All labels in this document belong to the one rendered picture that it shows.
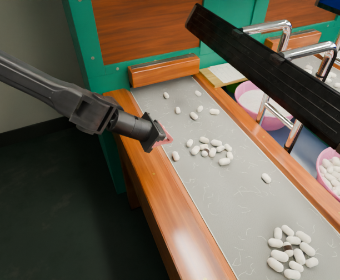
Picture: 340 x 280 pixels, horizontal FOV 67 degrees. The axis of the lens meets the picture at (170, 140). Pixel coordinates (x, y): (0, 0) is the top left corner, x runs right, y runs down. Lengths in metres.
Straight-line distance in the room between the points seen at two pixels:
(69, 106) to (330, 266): 0.69
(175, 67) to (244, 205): 0.62
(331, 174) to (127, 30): 0.85
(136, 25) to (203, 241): 0.78
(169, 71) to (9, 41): 1.08
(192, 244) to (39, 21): 1.53
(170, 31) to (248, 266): 0.86
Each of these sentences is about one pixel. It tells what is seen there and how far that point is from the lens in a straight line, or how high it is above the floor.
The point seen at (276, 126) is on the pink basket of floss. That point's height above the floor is 0.70.
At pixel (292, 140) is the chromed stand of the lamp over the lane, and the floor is 0.81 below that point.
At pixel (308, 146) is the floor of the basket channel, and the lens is 1.10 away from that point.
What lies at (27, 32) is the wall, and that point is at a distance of 1.84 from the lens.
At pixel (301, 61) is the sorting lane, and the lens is 1.52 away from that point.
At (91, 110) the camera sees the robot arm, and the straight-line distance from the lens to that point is 0.57.
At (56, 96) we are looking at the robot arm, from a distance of 0.57.
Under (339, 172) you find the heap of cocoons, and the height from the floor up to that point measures 0.73.
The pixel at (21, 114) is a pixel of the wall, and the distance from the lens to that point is 2.11.
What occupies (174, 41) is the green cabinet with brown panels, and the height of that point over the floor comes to 0.92.
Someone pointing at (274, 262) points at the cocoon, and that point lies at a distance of 0.69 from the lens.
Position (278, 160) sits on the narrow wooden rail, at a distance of 0.87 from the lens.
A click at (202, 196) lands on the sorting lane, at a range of 0.76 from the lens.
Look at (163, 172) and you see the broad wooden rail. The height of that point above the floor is 0.77.
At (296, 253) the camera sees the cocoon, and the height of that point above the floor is 0.76.
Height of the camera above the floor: 1.37
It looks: 44 degrees down
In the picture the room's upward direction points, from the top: straight up
